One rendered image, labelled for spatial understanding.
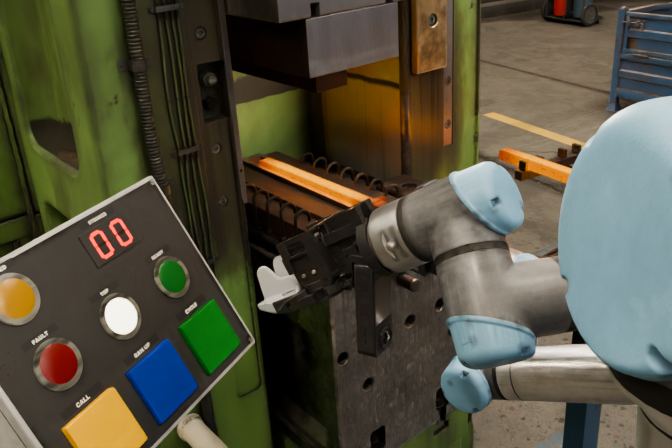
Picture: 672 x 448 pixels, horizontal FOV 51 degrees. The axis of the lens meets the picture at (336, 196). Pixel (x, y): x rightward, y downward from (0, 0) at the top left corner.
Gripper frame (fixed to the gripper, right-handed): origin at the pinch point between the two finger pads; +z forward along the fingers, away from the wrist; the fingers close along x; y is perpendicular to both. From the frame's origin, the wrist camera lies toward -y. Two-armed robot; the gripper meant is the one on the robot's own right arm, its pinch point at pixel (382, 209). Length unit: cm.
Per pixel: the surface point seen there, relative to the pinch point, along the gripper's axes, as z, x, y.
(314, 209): 11.9, -6.6, 1.3
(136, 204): -4, -47, -18
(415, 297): -3.3, 4.7, 19.3
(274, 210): 19.1, -11.0, 2.2
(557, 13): 397, 644, 87
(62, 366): -18, -64, -8
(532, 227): 95, 183, 100
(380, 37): 2.1, 3.3, -30.6
